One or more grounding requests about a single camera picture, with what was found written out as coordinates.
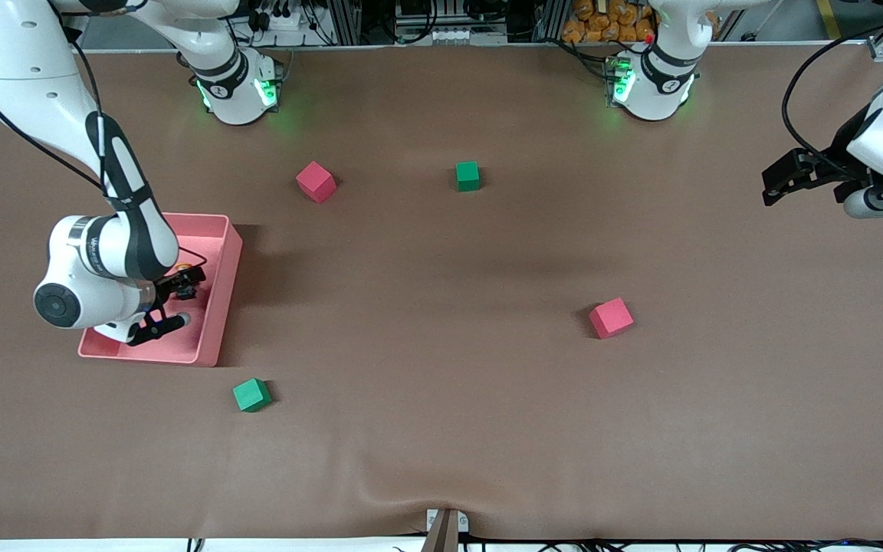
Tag pink plastic tray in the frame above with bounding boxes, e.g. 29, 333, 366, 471
77, 212, 244, 368

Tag red foam cube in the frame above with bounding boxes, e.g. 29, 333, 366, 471
589, 297, 635, 340
295, 161, 337, 205

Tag orange packaged items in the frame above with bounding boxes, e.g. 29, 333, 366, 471
562, 0, 657, 44

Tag white power strip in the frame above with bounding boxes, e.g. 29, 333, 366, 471
254, 6, 306, 33

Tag brown table mat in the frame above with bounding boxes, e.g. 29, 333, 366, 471
0, 42, 883, 541

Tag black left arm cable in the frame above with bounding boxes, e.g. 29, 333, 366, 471
783, 11, 883, 169

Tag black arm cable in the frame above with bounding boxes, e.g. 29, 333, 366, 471
0, 31, 209, 269
783, 11, 883, 169

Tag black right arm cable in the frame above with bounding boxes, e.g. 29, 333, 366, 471
0, 31, 209, 269

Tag aluminium frame post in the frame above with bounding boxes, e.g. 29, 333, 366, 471
325, 0, 363, 45
532, 0, 569, 43

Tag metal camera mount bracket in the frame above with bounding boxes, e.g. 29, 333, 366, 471
420, 508, 471, 552

